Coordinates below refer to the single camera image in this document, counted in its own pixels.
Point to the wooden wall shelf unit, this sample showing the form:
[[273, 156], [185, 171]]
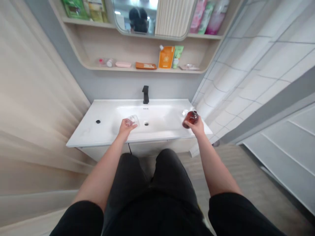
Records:
[[137, 37]]

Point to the green refill packs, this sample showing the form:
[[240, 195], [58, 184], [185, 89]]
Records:
[[85, 9]]

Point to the clear glass cup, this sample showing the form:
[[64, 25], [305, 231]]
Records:
[[133, 120]]

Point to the person's right hand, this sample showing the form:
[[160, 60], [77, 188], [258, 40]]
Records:
[[196, 126]]

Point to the white panelled door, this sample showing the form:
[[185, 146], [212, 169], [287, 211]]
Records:
[[283, 157]]

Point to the person's legs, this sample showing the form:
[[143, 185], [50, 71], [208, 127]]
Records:
[[157, 196]]

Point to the vanity cabinet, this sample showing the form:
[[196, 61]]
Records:
[[137, 150]]

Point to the pink soap box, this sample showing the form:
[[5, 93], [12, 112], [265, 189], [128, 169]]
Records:
[[123, 64]]

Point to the green tube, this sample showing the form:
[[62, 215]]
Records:
[[177, 57]]

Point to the rounded mirror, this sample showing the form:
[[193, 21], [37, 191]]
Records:
[[150, 17]]

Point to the amber brown bottle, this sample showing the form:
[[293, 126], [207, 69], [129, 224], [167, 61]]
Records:
[[190, 119]]

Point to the orange flat packet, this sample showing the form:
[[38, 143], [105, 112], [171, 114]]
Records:
[[145, 65]]

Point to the person's right fingers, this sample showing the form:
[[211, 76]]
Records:
[[197, 120]]

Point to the clear bottle with pink cap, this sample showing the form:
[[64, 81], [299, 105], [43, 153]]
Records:
[[106, 62]]

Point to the person's left hand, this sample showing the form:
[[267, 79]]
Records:
[[125, 127]]

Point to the clear soap dish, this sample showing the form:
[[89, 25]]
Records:
[[189, 66]]

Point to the orange refill pouch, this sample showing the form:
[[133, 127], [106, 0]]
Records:
[[166, 57]]

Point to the pink refill packs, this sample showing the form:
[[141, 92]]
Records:
[[208, 16]]

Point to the black faucet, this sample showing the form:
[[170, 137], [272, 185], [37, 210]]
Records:
[[145, 94]]

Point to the white washbasin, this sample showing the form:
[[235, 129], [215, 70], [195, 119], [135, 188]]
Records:
[[137, 121]]

